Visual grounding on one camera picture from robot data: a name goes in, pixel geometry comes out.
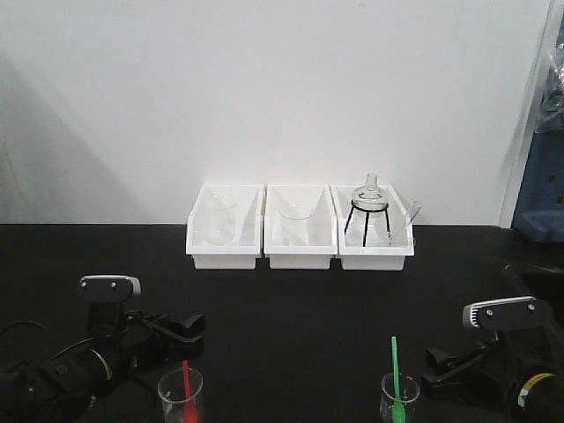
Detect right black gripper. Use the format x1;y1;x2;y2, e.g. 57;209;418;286
421;330;546;417

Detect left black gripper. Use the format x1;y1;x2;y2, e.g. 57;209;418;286
90;311;205;380

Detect green plastic spoon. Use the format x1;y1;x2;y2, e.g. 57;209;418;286
390;336;406;423

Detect red plastic spoon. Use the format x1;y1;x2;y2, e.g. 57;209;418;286
182;360;199;423

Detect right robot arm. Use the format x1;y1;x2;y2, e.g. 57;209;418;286
421;328;563;422

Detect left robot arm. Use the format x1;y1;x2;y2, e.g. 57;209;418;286
1;310;206;422

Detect right front glass beaker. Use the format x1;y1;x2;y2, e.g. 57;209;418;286
379;373;420;423

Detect left front glass beaker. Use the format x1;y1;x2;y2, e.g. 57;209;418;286
158;367;204;423

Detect left white storage bin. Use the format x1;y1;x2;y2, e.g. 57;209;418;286
185;184;264;270

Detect white storage bin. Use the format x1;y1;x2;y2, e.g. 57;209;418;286
263;184;338;270
330;185;414;271
185;184;264;270

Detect glass beaker in left bin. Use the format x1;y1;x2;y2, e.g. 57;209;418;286
204;196;237;246

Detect glass beaker in bin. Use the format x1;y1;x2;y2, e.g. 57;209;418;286
279;204;312;247
204;196;237;246

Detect black sink basin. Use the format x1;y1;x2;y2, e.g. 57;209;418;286
503;263;563;311

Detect right white storage bin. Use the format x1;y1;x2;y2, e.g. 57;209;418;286
330;185;414;271

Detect glass beaker in middle bin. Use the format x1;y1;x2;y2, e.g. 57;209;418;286
279;204;312;247

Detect clear glass dish in bin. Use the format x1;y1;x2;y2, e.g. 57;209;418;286
386;200;422;247

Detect middle white storage bin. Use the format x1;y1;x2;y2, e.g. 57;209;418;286
263;184;338;270

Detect blue equipment at right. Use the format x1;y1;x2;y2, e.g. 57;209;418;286
511;38;564;245

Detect round glass flask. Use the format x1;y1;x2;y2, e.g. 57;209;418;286
352;174;389;212

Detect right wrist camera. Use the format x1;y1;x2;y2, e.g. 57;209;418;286
462;295;553;332

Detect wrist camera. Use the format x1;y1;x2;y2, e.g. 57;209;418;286
462;295;553;332
79;275;141;330

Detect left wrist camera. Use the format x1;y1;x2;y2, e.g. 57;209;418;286
79;275;141;330

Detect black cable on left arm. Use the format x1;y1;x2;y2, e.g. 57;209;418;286
0;320;96;367

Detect black wire tripod stand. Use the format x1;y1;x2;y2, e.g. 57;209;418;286
344;200;390;248

